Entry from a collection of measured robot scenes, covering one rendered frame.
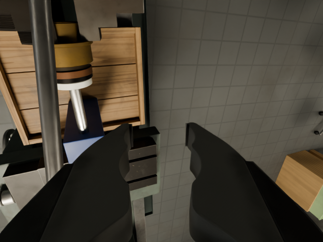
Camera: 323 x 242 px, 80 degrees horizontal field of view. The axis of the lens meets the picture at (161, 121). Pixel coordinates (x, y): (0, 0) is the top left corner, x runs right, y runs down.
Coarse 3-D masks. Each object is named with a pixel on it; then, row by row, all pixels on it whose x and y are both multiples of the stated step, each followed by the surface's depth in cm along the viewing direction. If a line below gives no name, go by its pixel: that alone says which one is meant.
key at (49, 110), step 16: (32, 0) 11; (48, 0) 12; (32, 16) 12; (48, 16) 12; (32, 32) 12; (48, 32) 12; (48, 48) 12; (48, 64) 12; (48, 80) 12; (48, 96) 13; (48, 112) 13; (48, 128) 13; (48, 144) 13; (48, 160) 13; (48, 176) 14
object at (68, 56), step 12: (60, 24) 29; (72, 24) 30; (60, 36) 30; (72, 36) 31; (60, 48) 29; (72, 48) 30; (84, 48) 32; (60, 60) 30; (72, 60) 31; (84, 60) 32; (60, 72) 32; (72, 72) 32; (84, 72) 33
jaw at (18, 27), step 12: (0, 0) 22; (12, 0) 23; (24, 0) 24; (0, 12) 23; (12, 12) 23; (24, 12) 24; (0, 24) 24; (12, 24) 23; (24, 24) 24; (24, 36) 27
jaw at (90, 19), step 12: (84, 0) 29; (96, 0) 29; (108, 0) 30; (120, 0) 30; (132, 0) 30; (84, 12) 30; (96, 12) 30; (108, 12) 30; (120, 12) 31; (132, 12) 31; (84, 24) 31; (96, 24) 31; (108, 24) 31; (84, 36) 31; (96, 36) 32
